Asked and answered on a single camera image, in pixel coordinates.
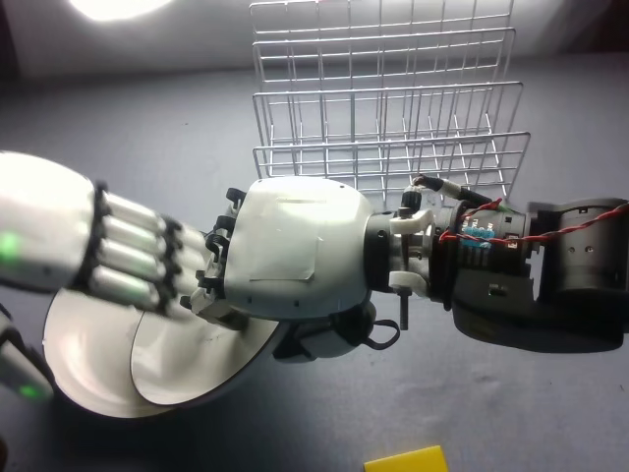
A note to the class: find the yellow rectangular block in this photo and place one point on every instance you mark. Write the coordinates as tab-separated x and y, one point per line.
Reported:
408	462

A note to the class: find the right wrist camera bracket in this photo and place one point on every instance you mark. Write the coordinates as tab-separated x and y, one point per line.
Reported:
408	223

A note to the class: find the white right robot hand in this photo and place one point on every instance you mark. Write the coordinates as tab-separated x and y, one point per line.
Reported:
295	246

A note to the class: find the white ceramic plate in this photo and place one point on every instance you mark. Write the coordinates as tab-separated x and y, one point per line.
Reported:
196	364
83	354

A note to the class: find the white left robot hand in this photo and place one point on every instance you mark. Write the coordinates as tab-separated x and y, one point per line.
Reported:
44	221

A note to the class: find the brown round disc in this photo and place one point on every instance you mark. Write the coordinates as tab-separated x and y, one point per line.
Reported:
2	445

